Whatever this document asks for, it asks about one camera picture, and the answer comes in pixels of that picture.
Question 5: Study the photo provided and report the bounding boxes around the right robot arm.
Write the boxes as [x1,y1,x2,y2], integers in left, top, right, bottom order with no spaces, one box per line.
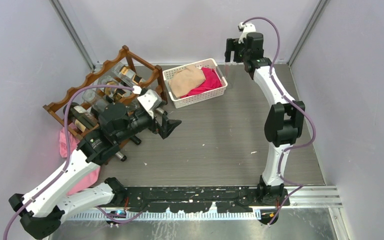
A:
[224,32,305,206]

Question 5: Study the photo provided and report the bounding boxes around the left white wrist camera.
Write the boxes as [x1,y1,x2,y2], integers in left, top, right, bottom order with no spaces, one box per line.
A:
[132,85,163,119]

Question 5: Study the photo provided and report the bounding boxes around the silver-neck dark wine bottle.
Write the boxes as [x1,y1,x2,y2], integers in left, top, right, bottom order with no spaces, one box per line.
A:
[114,151,127,162]

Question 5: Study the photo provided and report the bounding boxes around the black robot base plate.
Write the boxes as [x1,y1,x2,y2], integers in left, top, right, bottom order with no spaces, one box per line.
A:
[93,185,291,215]

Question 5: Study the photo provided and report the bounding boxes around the white plastic basket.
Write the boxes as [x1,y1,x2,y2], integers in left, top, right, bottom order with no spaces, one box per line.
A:
[162,58,228,109]

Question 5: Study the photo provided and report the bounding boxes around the black-neck green wine bottle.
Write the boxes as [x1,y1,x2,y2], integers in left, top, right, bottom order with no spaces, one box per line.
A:
[129,135,142,146]

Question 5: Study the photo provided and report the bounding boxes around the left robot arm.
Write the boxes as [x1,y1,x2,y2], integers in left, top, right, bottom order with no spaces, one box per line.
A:
[8,102,182,240]

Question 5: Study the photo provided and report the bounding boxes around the brown wooden wine rack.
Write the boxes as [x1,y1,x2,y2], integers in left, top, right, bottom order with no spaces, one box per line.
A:
[45,46,167,158]

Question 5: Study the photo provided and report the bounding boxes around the pink cloth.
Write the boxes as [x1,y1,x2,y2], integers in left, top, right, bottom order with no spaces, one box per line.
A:
[58,127,101,196]

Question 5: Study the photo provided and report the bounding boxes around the beige cloth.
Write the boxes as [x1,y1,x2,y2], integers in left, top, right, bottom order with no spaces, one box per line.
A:
[168,65,206,98]

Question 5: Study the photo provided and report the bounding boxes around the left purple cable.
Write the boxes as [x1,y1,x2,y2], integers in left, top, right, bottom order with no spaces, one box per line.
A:
[2,84,137,240]

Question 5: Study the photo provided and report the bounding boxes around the magenta cloth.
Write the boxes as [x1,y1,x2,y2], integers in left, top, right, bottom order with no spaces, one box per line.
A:
[181,67,223,98]

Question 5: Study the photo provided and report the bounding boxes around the clear glass bottle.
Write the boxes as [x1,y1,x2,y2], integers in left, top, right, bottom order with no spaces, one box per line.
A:
[224,62,237,89]

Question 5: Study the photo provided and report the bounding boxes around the clear drinking glass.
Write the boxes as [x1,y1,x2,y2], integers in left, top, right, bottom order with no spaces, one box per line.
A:
[82,89,109,114]

